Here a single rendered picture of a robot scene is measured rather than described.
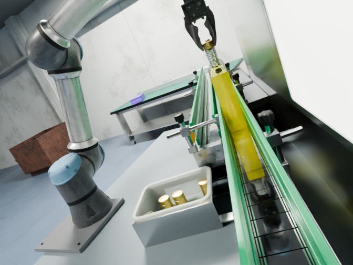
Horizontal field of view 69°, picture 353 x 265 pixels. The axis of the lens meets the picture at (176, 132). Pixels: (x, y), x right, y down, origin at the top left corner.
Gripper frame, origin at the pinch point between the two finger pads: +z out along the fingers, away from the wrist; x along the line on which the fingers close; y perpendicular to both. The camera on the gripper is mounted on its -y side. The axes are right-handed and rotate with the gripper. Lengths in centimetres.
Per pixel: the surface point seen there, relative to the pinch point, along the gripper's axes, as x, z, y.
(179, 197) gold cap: -22, 34, 31
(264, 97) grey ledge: 13.3, 27.5, -10.9
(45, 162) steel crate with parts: -389, 93, -346
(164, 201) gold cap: -26, 34, 31
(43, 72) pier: -361, -77, -456
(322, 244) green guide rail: 4, 19, 72
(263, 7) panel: 12.3, -3.1, 36.6
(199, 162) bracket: -14.3, 30.6, 21.2
